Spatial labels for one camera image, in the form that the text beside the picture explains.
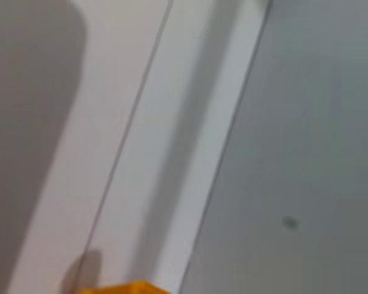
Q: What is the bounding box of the grey partition board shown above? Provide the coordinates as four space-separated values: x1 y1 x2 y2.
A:
180 0 368 294

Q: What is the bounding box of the yellow plastic storage bin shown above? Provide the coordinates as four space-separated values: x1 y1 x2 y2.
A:
79 280 170 294

